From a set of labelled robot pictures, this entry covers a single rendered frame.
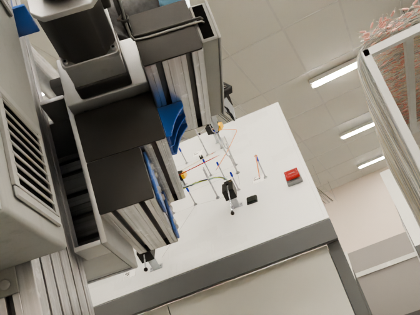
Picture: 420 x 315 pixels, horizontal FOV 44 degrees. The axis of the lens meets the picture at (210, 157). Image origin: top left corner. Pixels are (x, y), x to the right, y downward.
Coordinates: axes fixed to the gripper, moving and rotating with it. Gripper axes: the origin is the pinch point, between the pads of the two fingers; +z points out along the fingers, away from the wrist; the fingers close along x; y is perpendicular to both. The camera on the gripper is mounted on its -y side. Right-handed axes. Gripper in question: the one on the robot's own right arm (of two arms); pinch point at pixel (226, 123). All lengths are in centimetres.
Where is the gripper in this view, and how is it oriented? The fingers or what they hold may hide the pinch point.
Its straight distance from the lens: 185.4
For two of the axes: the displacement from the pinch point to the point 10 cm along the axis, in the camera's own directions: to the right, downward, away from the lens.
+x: -7.3, 4.8, -4.9
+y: -5.6, -0.2, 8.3
